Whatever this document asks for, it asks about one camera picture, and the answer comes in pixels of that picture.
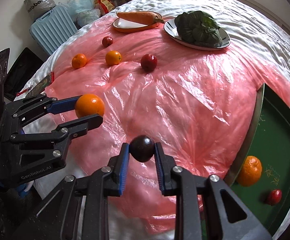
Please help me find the smooth orange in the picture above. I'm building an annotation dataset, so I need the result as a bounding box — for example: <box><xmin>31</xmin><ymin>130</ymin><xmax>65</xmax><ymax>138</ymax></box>
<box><xmin>74</xmin><ymin>94</ymin><xmax>105</xmax><ymax>118</ymax></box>
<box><xmin>105</xmin><ymin>50</ymin><xmax>121</xmax><ymax>66</ymax></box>

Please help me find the dark purple plum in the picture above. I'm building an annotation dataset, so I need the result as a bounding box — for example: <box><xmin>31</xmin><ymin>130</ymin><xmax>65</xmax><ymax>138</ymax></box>
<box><xmin>129</xmin><ymin>135</ymin><xmax>155</xmax><ymax>163</ymax></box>

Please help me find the large bumpy mandarin orange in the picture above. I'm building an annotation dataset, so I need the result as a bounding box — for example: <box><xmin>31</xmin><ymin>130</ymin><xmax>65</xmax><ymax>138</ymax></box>
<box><xmin>236</xmin><ymin>155</ymin><xmax>262</xmax><ymax>187</ymax></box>

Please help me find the red plum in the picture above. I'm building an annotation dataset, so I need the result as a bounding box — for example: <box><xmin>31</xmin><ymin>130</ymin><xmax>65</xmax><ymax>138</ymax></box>
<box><xmin>267</xmin><ymin>189</ymin><xmax>282</xmax><ymax>206</ymax></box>
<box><xmin>140</xmin><ymin>54</ymin><xmax>157</xmax><ymax>72</ymax></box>
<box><xmin>102</xmin><ymin>36</ymin><xmax>113</xmax><ymax>48</ymax></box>

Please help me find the pink plastic sheet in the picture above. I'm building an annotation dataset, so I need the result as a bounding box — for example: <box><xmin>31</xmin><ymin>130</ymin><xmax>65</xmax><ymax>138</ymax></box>
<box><xmin>44</xmin><ymin>15</ymin><xmax>290</xmax><ymax>234</ymax></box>

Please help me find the light blue suitcase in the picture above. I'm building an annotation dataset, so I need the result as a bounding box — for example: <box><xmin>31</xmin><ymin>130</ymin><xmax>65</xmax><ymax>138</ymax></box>
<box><xmin>29</xmin><ymin>5</ymin><xmax>78</xmax><ymax>56</ymax></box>

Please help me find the green rectangular tray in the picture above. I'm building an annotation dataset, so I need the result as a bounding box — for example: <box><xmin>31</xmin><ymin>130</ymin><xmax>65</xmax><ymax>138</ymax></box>
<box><xmin>224</xmin><ymin>84</ymin><xmax>290</xmax><ymax>235</ymax></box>

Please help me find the grey plastic bag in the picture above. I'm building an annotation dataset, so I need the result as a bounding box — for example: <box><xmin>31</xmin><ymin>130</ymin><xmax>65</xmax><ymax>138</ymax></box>
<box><xmin>23</xmin><ymin>0</ymin><xmax>56</xmax><ymax>21</ymax></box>

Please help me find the blue translucent plastic bag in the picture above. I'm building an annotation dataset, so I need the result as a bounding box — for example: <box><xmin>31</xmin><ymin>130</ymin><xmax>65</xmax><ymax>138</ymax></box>
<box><xmin>59</xmin><ymin>0</ymin><xmax>101</xmax><ymax>29</ymax></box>

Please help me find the orange oval plate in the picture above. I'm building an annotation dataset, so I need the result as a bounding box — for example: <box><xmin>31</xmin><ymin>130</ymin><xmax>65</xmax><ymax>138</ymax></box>
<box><xmin>112</xmin><ymin>11</ymin><xmax>162</xmax><ymax>33</ymax></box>

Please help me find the red yellow snack bag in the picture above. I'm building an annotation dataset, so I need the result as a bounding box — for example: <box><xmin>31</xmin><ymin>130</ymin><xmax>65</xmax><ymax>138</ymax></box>
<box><xmin>94</xmin><ymin>0</ymin><xmax>115</xmax><ymax>16</ymax></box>

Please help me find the carrot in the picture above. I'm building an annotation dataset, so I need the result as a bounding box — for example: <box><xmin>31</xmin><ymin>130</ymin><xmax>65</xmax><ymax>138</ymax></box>
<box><xmin>117</xmin><ymin>11</ymin><xmax>165</xmax><ymax>25</ymax></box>

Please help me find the white round plate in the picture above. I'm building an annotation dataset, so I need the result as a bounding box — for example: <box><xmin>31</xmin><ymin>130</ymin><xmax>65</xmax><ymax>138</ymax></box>
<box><xmin>164</xmin><ymin>18</ymin><xmax>231</xmax><ymax>51</ymax></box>

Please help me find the green leafy vegetable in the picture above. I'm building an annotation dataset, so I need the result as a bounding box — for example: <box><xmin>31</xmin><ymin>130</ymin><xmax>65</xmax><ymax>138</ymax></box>
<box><xmin>174</xmin><ymin>10</ymin><xmax>222</xmax><ymax>48</ymax></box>

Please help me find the red phone strap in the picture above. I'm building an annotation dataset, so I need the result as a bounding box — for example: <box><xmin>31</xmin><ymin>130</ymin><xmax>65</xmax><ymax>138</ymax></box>
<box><xmin>15</xmin><ymin>87</ymin><xmax>33</xmax><ymax>97</ymax></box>

